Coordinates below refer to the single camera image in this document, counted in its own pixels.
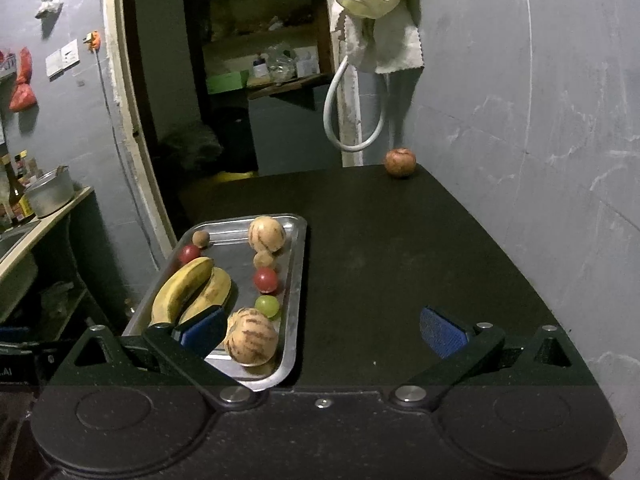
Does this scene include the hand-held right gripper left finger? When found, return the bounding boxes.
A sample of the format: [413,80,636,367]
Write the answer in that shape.
[50,306,258,409]

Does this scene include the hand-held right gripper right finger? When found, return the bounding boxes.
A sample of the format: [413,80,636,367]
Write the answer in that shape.
[390,306,598,407]

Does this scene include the yellow banana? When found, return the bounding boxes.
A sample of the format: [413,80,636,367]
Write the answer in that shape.
[178,266,233,325]
[150,256,215,327]

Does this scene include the striped yellow pepino melon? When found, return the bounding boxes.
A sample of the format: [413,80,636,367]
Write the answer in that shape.
[247,216,287,252]
[223,308,279,366]

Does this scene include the rectangular steel tray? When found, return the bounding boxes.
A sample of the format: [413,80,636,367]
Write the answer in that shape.
[122,213,307,392]

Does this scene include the wooden kitchen counter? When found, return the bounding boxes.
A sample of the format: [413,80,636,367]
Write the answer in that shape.
[0,186,96,281]

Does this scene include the metal cooking pot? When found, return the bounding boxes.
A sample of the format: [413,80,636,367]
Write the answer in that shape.
[24,165,76,218]

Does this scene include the sauce bottles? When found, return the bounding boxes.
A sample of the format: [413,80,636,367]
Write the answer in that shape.
[0,150,41,226]

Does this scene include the reddish brown apple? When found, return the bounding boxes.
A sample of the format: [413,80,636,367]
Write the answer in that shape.
[384,147,417,179]

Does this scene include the black bag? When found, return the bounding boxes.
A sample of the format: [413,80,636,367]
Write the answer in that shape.
[160,122,224,161]

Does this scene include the green box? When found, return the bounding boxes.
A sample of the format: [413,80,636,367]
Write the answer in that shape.
[206,71,250,95]

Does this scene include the wooden shelf board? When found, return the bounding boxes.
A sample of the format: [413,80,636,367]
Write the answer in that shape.
[247,74,333,101]

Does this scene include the red plastic bag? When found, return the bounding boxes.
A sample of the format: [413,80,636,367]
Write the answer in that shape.
[16,46,33,86]
[9,82,38,112]

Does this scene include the white hanging cloth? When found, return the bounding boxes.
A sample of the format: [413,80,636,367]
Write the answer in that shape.
[330,0,426,75]

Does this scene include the black wall cable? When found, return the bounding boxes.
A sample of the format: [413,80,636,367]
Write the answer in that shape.
[94,50,151,241]

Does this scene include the cream door frame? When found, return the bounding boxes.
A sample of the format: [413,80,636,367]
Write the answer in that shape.
[100,0,178,256]

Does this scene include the white painted post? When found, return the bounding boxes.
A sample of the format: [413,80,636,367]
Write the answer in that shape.
[340,60,363,167]

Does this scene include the white looped hose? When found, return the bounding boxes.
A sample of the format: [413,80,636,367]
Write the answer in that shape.
[324,57,386,152]

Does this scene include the white wall switch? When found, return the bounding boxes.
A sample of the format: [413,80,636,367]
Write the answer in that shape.
[45,39,81,80]

